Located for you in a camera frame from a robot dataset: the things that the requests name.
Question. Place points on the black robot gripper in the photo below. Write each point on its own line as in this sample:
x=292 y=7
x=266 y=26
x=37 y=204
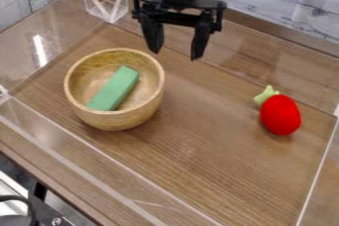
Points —
x=191 y=13

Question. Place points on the green rectangular block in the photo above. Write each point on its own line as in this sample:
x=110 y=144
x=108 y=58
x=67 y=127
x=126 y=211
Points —
x=115 y=90

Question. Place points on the brown wooden bowl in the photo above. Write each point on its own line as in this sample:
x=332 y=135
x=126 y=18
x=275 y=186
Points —
x=88 y=74

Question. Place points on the red plush strawberry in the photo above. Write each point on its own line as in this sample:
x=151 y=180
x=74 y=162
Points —
x=279 y=113

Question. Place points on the clear acrylic corner bracket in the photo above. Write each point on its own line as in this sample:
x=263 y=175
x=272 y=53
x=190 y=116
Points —
x=107 y=10

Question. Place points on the clear acrylic tray wall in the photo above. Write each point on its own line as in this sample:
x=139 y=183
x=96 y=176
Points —
x=108 y=192

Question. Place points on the black table frame leg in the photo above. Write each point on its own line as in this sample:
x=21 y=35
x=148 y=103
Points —
x=47 y=216

